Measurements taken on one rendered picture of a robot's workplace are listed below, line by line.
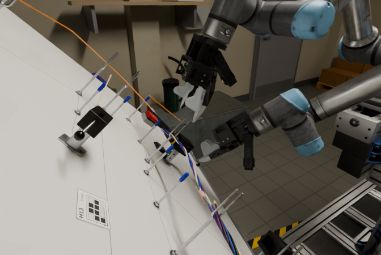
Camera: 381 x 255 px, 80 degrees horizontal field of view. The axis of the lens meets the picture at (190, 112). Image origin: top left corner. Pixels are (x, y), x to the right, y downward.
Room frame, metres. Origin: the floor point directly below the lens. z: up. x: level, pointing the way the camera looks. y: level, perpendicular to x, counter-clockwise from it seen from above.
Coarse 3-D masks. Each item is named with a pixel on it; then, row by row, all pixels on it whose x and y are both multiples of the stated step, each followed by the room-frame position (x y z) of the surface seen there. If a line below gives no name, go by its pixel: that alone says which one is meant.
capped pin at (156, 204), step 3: (186, 174) 0.33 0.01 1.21; (180, 177) 0.33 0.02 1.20; (183, 177) 0.33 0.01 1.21; (186, 177) 0.33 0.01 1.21; (180, 180) 0.32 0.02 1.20; (183, 180) 0.32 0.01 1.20; (177, 183) 0.32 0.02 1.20; (174, 186) 0.32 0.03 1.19; (171, 189) 0.32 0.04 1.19; (168, 192) 0.32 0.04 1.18; (165, 195) 0.31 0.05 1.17; (162, 198) 0.31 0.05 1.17; (156, 201) 0.31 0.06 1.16; (159, 201) 0.31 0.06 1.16; (153, 204) 0.31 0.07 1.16; (156, 204) 0.31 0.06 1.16; (156, 207) 0.30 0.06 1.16
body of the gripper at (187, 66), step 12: (192, 48) 0.57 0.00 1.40; (204, 48) 0.56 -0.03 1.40; (216, 48) 0.58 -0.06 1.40; (180, 60) 0.59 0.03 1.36; (192, 60) 0.56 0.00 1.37; (204, 60) 0.57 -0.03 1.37; (180, 72) 0.59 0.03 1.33; (192, 72) 0.54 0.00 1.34; (204, 72) 0.55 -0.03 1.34; (216, 72) 0.56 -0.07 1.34; (192, 84) 0.54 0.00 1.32; (204, 84) 0.55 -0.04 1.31
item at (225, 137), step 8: (232, 120) 0.62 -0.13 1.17; (240, 120) 0.60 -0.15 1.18; (248, 120) 0.58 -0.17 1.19; (216, 128) 0.60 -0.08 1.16; (224, 128) 0.59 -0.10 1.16; (232, 128) 0.60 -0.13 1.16; (240, 128) 0.59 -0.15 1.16; (248, 128) 0.59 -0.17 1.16; (216, 136) 0.59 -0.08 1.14; (224, 136) 0.59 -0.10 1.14; (232, 136) 0.57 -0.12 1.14; (240, 136) 0.58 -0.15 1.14; (256, 136) 0.57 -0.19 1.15; (224, 144) 0.58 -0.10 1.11; (232, 144) 0.57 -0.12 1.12; (240, 144) 0.57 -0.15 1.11
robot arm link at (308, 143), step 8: (304, 120) 0.55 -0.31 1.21; (312, 120) 0.61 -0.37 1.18; (288, 128) 0.55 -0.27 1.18; (296, 128) 0.54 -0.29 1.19; (304, 128) 0.54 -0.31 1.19; (312, 128) 0.55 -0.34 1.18; (288, 136) 0.56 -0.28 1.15; (296, 136) 0.54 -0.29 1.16; (304, 136) 0.54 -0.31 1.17; (312, 136) 0.54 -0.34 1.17; (296, 144) 0.55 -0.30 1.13; (304, 144) 0.53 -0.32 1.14; (312, 144) 0.53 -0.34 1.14; (320, 144) 0.54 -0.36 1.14; (304, 152) 0.54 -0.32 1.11; (312, 152) 0.53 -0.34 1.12
